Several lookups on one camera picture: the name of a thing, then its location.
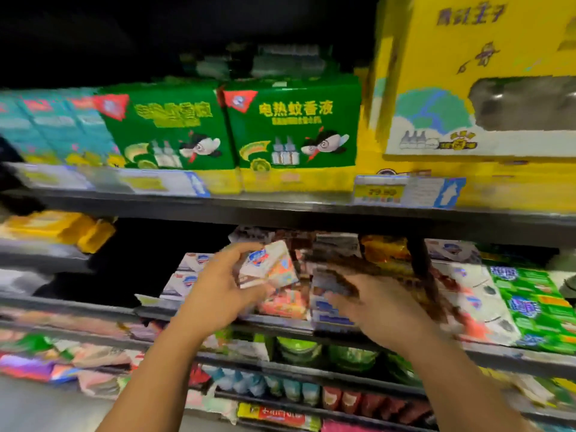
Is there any stack of white purple soap boxes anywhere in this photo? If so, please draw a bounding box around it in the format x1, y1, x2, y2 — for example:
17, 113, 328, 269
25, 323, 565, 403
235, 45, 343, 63
425, 238, 523, 346

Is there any large yellow box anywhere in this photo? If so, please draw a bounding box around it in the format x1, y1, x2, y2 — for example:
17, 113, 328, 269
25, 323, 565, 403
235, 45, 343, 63
369, 0, 576, 160

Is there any white plastic pack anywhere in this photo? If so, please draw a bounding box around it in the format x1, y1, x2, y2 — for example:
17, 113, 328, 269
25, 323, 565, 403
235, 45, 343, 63
0, 269, 55, 298

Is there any row of blue white tubes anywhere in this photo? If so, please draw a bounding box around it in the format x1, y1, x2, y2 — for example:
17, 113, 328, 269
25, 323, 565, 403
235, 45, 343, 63
202, 364, 323, 406

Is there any red white packet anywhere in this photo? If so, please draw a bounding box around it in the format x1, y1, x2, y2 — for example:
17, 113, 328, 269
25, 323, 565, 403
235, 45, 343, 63
187, 362, 212, 389

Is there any stack of pink soap boxes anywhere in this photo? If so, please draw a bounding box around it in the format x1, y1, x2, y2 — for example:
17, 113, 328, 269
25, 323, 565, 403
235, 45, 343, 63
261, 233, 311, 320

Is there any row of dark green packs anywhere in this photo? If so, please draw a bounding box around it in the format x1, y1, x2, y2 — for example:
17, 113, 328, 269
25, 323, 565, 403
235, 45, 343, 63
180, 44, 334, 82

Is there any white purple shield soap box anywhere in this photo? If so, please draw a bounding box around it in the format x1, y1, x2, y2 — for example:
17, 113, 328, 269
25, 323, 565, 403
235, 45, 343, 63
160, 269, 201, 301
238, 240, 300, 290
180, 251, 217, 274

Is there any row of red tubes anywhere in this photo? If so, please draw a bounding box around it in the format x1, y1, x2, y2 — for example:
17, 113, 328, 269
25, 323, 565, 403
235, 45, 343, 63
322, 384, 437, 427

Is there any white blue price tag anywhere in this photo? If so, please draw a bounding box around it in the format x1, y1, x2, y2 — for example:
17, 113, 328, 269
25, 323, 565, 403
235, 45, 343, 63
117, 169, 212, 198
13, 163, 91, 190
353, 175, 467, 209

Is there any white floral packet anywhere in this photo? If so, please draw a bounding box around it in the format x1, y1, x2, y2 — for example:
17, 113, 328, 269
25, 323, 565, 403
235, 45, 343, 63
184, 386, 237, 419

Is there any white blue price strip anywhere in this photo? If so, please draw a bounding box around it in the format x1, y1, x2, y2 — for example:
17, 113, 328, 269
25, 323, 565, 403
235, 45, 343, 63
0, 238, 91, 259

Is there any pink flat pack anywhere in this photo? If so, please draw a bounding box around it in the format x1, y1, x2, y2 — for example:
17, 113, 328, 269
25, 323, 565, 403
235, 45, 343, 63
321, 418, 388, 432

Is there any green box mosquito print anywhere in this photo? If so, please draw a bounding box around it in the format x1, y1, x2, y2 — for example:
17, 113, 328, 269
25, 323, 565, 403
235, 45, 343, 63
222, 74, 363, 193
94, 82, 242, 194

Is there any yellow red flat pack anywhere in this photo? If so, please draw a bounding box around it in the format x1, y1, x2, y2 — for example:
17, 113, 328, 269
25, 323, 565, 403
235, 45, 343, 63
236, 402, 322, 432

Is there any stack of yellow soap cartons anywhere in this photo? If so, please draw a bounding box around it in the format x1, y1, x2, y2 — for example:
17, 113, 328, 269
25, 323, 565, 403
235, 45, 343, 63
4, 211, 116, 256

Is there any green white carton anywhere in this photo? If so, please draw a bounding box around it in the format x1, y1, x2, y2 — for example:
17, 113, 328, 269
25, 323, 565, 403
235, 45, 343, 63
225, 332, 271, 361

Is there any person's right hand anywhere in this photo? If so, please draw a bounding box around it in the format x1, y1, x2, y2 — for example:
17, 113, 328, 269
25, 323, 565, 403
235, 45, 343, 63
326, 272, 442, 352

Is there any stack of green soap boxes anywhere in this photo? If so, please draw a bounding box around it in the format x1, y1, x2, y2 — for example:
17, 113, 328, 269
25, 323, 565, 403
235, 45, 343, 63
486, 263, 576, 355

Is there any stack of yellow soap boxes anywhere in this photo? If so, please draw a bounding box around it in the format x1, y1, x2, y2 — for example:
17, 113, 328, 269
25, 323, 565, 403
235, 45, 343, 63
360, 233, 413, 277

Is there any stack of white orange soap boxes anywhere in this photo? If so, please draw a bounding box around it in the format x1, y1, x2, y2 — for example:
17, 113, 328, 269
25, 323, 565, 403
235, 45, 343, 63
310, 231, 361, 328

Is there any person's left hand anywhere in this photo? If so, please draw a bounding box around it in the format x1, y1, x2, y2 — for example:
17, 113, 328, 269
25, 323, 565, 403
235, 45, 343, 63
175, 242, 275, 338

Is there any person's right forearm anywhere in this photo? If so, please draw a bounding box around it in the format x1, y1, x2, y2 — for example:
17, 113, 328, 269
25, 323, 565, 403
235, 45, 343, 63
396, 332, 541, 432

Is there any stack of floral soap boxes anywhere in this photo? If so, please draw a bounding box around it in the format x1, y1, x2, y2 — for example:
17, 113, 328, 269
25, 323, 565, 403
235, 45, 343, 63
229, 224, 311, 266

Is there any pile of colourful packets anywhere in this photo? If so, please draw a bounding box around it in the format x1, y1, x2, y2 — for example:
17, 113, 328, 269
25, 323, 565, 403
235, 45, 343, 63
0, 330, 145, 397

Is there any flat yellow box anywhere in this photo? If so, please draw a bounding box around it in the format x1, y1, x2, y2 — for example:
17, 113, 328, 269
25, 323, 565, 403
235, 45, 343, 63
355, 112, 576, 212

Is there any row of pink orange packets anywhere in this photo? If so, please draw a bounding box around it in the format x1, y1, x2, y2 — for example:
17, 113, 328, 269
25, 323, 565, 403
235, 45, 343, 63
0, 305, 163, 343

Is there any person's left forearm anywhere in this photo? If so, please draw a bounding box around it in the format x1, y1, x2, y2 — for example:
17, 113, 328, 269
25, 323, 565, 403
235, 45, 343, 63
97, 319, 226, 432

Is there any teal box pink flower print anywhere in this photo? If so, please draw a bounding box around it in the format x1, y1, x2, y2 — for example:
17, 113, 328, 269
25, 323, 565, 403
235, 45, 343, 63
18, 91, 100, 167
0, 94, 59, 166

